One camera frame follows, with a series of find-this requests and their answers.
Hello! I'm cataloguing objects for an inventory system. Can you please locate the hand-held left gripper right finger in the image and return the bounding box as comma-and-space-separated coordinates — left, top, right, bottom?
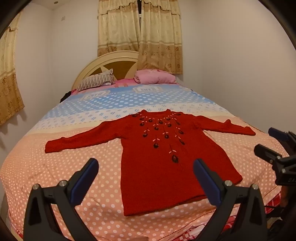
193, 159, 269, 241

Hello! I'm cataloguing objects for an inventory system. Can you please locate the cream wooden headboard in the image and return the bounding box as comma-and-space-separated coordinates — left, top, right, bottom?
71, 50, 139, 90

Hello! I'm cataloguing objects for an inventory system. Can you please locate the red knitted sweater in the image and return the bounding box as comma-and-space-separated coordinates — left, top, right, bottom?
45, 109, 256, 217

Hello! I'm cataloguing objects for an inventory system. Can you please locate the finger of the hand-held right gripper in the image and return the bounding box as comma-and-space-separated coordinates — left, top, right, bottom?
268, 127, 296, 150
254, 144, 287, 176

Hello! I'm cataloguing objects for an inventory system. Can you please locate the polka dot bed blanket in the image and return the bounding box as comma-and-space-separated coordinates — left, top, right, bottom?
0, 82, 289, 241

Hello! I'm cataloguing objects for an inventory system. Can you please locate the beige floral curtain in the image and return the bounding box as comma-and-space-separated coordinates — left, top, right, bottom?
0, 17, 25, 127
97, 0, 183, 75

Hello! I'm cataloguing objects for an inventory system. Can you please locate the pink pillow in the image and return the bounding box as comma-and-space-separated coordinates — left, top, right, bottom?
134, 69, 177, 84

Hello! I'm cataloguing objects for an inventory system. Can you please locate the striped pillow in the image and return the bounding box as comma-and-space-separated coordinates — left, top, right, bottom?
76, 69, 115, 92

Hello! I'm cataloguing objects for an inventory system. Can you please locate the dark cloth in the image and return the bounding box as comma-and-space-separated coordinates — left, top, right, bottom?
60, 91, 73, 103

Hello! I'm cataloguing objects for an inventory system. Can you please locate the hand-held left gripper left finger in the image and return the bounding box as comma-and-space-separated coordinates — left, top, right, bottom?
23, 158, 100, 241

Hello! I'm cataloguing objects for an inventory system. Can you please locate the red white checked cloth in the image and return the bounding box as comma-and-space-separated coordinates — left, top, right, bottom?
162, 195, 282, 241

